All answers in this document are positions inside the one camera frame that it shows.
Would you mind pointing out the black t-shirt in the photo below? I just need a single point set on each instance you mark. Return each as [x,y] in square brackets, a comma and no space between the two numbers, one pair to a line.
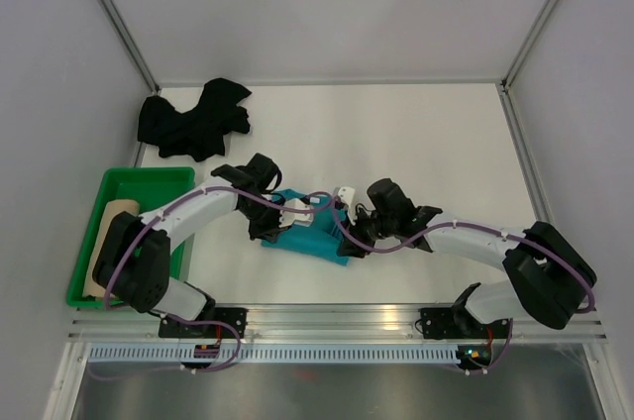
[199,132]

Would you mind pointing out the rolled beige t-shirt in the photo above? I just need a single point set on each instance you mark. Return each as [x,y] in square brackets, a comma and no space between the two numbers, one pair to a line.
[111,210]

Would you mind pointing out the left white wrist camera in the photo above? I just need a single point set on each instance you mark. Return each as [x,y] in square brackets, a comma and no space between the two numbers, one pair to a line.
[295,212]

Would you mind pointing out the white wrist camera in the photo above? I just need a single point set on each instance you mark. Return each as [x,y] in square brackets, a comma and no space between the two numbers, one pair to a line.
[346,199]
[295,212]

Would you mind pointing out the left aluminium corner post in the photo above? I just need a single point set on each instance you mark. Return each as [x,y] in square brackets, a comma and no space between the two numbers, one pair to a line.
[130,46]

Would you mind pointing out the aluminium corner post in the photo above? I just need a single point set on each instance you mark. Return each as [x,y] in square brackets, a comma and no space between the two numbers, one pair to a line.
[539,25]
[130,46]

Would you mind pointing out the white slotted cable duct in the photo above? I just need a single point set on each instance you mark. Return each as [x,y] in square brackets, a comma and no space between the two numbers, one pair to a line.
[288,354]

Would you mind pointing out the right aluminium corner post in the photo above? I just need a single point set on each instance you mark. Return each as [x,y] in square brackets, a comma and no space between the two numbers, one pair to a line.
[539,25]

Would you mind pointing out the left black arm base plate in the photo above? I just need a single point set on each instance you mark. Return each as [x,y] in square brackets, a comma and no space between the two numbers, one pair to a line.
[223,322]

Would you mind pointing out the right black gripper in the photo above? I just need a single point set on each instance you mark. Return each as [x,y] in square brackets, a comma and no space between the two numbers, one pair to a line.
[355,224]

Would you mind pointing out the teal t-shirt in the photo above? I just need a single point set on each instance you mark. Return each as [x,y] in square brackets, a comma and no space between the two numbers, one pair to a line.
[321,238]

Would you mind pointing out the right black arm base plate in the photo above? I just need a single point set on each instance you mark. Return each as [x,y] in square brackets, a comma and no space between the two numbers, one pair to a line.
[437,323]

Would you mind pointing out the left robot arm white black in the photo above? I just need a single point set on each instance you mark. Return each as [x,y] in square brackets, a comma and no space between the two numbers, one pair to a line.
[133,265]

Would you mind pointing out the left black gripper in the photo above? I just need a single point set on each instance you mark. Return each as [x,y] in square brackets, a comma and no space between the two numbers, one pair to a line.
[266,233]

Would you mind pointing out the aluminium frame rail front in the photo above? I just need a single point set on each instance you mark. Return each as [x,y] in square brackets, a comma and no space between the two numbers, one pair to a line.
[322,323]

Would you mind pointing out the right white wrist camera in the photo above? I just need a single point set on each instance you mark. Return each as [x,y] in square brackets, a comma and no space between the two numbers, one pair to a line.
[346,199]

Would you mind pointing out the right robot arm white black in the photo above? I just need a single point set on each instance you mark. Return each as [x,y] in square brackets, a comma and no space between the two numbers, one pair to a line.
[545,277]

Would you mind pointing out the green plastic tray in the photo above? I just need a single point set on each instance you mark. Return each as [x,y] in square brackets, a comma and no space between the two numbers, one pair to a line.
[151,187]

